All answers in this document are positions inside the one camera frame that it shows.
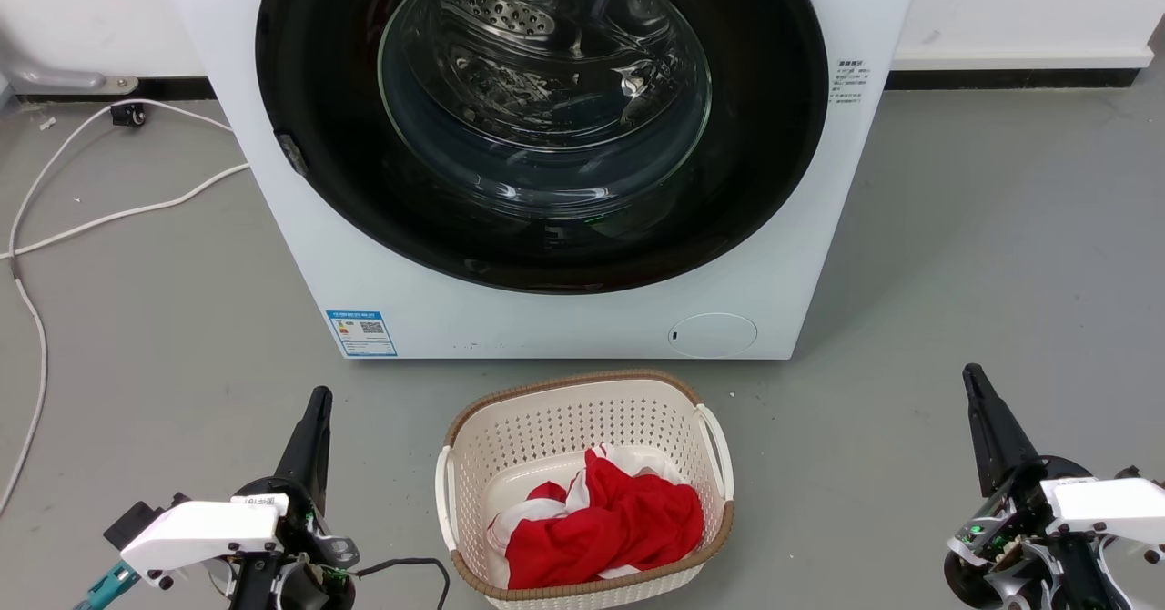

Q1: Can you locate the thin grey-white floor cable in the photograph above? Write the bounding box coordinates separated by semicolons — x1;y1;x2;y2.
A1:
0;98;235;516

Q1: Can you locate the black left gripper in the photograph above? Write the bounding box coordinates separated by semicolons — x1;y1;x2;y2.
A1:
228;387;361;610

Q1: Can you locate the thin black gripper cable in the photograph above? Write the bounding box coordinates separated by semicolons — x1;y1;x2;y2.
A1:
350;556;452;610

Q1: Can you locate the round white filter cover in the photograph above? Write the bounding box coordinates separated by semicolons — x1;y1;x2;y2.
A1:
668;311;759;360

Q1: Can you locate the black round glass washer door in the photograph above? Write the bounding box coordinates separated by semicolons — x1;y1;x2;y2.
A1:
255;0;830;296

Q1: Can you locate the blue energy label sticker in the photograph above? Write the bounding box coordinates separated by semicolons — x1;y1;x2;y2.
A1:
325;310;400;359

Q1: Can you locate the teal cable connector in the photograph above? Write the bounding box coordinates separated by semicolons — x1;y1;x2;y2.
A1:
73;560;142;610

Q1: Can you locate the red garment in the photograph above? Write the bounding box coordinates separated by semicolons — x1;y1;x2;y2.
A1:
504;450;705;591

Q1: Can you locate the small printed text sticker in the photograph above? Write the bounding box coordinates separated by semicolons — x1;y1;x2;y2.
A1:
829;58;874;107

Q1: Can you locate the black skirting strip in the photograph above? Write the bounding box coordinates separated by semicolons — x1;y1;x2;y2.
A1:
885;67;1144;91
13;76;218;104

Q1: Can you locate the black box behind camera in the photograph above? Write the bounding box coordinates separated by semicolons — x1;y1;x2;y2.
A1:
103;492;192;549

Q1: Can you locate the white garment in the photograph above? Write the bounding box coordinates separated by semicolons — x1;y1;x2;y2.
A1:
486;445;685;584

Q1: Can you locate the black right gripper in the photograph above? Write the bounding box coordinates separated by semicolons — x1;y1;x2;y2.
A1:
943;363;1165;610

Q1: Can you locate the white front-load washing machine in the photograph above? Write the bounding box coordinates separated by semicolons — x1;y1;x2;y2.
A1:
153;0;927;361

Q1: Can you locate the cream plastic laundry basket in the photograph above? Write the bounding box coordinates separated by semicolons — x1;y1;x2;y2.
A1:
434;370;736;610

